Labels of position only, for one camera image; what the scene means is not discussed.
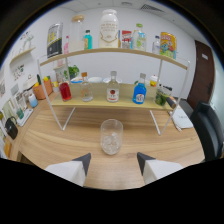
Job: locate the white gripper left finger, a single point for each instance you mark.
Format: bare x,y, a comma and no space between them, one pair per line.
71,170

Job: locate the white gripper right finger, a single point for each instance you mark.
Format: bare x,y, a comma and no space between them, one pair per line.
156,168

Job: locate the clear bottle red label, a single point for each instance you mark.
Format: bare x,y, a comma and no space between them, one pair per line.
113,91

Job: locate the soda water can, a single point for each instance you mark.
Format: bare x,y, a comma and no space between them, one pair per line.
54,41

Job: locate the yellow print paper cup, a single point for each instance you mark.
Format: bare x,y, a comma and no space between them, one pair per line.
153,81

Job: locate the clear glass with ice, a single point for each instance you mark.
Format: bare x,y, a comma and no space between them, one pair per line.
111,140

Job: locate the black chair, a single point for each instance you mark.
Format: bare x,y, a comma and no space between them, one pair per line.
208,130

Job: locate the dark sauce bottle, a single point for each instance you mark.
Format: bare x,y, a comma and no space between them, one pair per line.
171,102

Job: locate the white tray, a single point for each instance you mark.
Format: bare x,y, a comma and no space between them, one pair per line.
25,117

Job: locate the black handbag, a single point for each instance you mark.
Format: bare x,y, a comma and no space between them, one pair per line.
11,129

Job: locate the white-framed wooden shelf rack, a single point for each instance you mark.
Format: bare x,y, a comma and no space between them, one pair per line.
100,99

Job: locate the blue liquid bottle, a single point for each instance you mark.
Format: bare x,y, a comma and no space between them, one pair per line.
139,93

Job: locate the red liquid bottle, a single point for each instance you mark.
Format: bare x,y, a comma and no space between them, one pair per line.
65,91

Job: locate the small blue white bottle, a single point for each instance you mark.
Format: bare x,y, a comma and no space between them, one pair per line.
33,101

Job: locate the clear bottle orange cap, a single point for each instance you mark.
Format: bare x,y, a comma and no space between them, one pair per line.
86,91

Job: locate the orange pot with utensils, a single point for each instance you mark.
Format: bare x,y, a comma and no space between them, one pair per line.
42,90

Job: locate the blue-rimmed white container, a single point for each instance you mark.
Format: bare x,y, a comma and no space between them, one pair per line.
76,80

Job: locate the white bowl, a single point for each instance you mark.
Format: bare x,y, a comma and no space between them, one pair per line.
95,80
107,80

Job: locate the green potted plant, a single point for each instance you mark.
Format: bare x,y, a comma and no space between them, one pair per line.
73,71

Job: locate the dark brown door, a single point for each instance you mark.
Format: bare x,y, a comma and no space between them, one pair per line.
201,75

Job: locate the yellow cartoon print can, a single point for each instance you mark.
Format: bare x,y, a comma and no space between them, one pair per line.
168,46

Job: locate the pink bottle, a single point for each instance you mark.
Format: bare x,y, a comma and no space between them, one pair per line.
66,46

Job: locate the clear bottle green cap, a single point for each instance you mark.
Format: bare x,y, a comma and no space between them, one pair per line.
139,39

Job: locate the small teal bottle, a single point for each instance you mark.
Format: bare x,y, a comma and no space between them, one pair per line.
88,40

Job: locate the red white carton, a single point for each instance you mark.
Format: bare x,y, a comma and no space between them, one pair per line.
126,40

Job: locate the glass jar cork lid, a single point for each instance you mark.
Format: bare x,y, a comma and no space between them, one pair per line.
76,35

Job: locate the large white bottle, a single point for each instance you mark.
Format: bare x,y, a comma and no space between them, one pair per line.
108,30

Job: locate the wall-mounted wooden shelf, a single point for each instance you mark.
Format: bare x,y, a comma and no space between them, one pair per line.
23,54

